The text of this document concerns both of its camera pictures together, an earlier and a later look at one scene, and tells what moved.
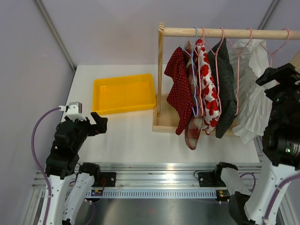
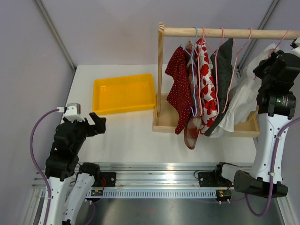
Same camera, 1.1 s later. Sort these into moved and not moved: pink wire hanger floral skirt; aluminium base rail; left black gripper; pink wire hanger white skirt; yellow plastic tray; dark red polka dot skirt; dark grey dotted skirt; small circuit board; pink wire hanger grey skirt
Moved: pink wire hanger white skirt; pink wire hanger grey skirt; dark grey dotted skirt
Not moved: yellow plastic tray; pink wire hanger floral skirt; dark red polka dot skirt; left black gripper; aluminium base rail; small circuit board
